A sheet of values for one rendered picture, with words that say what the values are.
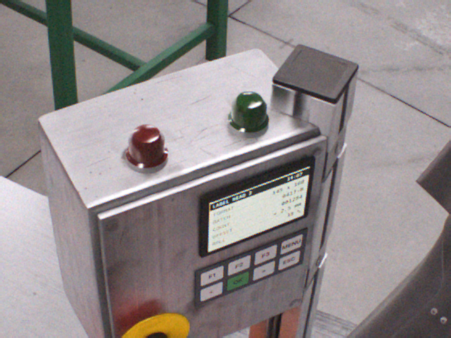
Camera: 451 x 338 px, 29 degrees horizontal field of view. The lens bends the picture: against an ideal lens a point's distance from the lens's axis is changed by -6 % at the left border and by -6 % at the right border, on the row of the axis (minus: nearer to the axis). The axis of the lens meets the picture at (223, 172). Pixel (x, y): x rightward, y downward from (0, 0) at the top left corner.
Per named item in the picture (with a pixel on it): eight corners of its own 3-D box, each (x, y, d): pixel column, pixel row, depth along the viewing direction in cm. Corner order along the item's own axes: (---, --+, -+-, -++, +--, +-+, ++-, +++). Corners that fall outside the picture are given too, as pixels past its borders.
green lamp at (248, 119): (220, 118, 58) (221, 90, 56) (255, 106, 59) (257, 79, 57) (240, 143, 56) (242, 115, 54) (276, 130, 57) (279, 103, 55)
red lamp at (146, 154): (119, 152, 55) (117, 124, 54) (157, 139, 56) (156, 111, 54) (136, 179, 54) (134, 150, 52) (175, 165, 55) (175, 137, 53)
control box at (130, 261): (63, 292, 71) (35, 114, 58) (246, 224, 77) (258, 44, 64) (114, 385, 65) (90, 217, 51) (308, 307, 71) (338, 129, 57)
